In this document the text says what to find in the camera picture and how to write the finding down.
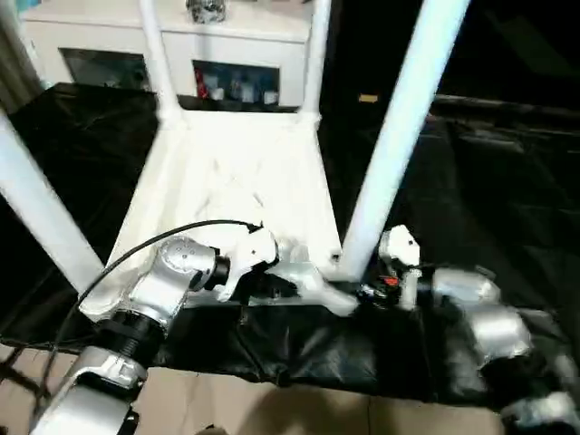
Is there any white plastic table top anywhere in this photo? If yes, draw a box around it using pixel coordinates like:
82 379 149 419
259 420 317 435
79 111 359 325

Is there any black work surface mat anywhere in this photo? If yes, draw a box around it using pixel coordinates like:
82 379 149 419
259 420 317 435
0 81 580 404

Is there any white glass door cabinet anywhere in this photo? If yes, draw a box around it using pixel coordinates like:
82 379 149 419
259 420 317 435
22 0 318 110

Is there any dark patterned object on cabinet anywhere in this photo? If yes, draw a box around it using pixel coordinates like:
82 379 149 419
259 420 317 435
186 0 227 24

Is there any grey curtain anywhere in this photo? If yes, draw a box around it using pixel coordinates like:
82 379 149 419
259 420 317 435
0 0 46 114

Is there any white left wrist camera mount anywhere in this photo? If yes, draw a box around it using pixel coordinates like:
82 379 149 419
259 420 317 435
217 224 280 303

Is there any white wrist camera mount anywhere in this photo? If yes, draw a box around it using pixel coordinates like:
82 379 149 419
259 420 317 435
217 224 280 303
379 225 422 312

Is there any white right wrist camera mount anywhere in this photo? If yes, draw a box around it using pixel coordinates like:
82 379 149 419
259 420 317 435
379 225 422 312

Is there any black left wrist camera cable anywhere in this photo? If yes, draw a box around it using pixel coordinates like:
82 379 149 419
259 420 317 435
40 219 264 391

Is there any black metal frame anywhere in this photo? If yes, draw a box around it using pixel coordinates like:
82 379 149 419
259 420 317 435
434 94 580 119

